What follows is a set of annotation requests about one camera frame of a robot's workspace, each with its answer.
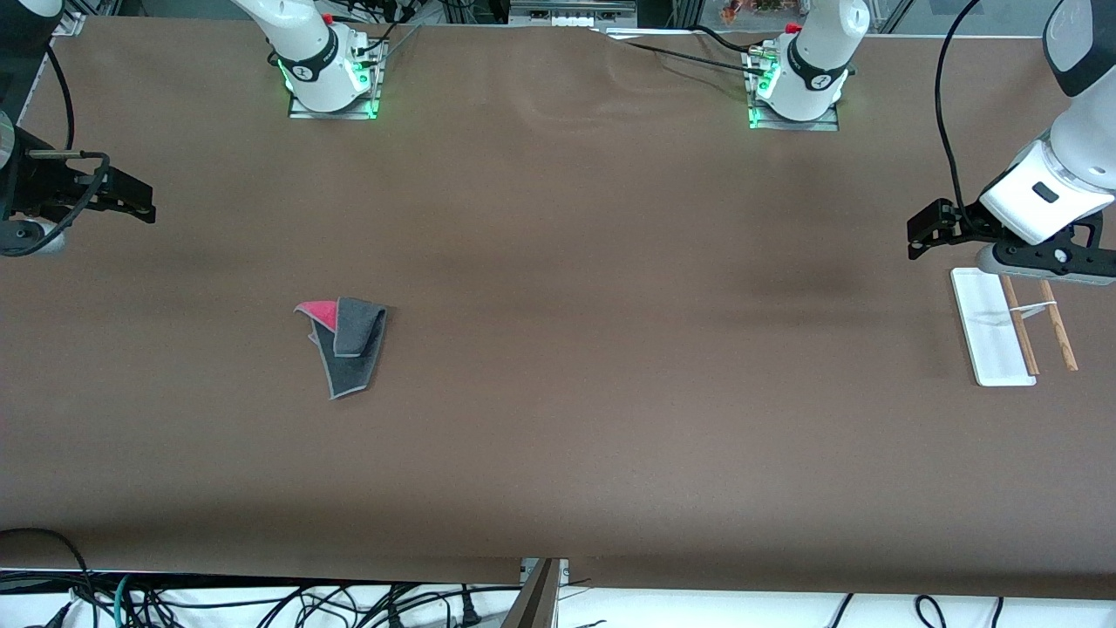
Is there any brown table cover sheet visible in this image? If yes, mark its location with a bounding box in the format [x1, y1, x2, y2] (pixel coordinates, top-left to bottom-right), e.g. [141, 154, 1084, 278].
[0, 16, 1116, 601]

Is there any black looped floor cable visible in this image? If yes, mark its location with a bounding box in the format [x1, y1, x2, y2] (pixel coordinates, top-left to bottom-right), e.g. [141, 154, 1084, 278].
[0, 528, 92, 628]

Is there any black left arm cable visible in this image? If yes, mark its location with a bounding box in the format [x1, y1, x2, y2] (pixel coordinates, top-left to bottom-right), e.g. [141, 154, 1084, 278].
[935, 0, 986, 223]

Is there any black tangled floor cable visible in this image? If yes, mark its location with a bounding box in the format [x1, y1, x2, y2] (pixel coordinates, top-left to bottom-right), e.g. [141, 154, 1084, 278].
[131, 584, 384, 628]

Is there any pink and grey towel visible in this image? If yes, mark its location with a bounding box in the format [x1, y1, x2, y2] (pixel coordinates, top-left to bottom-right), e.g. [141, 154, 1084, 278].
[294, 297, 389, 400]

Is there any long black table cable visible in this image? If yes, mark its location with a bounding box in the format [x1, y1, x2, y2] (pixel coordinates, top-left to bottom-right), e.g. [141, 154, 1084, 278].
[593, 29, 772, 79]

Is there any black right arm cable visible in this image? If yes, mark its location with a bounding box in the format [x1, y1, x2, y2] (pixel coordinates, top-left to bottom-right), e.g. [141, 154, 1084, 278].
[0, 44, 112, 258]

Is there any black cable with plug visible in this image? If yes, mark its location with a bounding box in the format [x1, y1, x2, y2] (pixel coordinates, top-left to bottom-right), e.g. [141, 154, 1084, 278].
[384, 586, 489, 628]

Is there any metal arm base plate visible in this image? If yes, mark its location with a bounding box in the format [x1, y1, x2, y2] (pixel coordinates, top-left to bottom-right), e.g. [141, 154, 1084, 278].
[748, 48, 840, 132]
[288, 39, 383, 120]

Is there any brown wooden beam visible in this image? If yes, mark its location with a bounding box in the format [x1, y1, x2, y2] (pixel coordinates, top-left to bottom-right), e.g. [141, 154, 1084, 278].
[501, 558, 561, 628]

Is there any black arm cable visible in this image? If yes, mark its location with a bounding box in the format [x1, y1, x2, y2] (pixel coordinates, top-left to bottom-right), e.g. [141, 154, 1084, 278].
[935, 0, 986, 223]
[0, 44, 112, 258]

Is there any white base wooden towel rack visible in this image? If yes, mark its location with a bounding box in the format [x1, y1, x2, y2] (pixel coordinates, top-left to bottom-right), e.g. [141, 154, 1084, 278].
[950, 266, 1079, 387]

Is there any short curved black cable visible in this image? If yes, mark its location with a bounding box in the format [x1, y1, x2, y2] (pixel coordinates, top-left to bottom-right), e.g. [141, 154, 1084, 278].
[689, 24, 777, 60]

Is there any orange background object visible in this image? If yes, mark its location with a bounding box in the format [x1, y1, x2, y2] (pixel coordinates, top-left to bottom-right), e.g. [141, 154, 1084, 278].
[719, 0, 803, 25]

